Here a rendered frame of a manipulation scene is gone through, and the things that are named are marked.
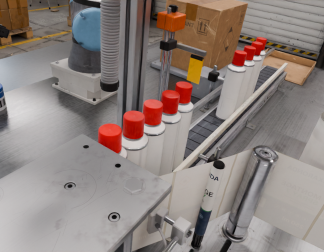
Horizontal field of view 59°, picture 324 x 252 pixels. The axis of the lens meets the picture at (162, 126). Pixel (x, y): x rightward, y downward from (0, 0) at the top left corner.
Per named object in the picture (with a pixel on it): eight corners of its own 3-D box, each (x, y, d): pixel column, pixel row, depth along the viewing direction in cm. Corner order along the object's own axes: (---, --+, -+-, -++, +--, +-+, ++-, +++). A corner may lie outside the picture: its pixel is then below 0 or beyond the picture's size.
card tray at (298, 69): (301, 85, 129) (305, 77, 127) (247, 68, 140) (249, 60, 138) (313, 68, 150) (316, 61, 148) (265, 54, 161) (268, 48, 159)
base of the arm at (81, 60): (89, 77, 90) (89, 45, 85) (58, 64, 97) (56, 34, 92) (121, 66, 101) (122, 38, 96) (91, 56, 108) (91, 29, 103)
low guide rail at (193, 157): (135, 222, 50) (136, 215, 49) (130, 219, 50) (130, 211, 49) (286, 67, 127) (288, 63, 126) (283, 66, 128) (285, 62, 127)
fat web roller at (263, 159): (241, 247, 50) (277, 167, 40) (218, 233, 52) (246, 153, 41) (250, 230, 53) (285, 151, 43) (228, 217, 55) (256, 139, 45)
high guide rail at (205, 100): (104, 181, 50) (104, 175, 49) (99, 178, 51) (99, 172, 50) (274, 51, 128) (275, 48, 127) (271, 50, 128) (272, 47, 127)
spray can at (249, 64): (237, 115, 89) (256, 51, 78) (222, 109, 91) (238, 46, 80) (243, 109, 93) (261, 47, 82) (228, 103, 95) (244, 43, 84)
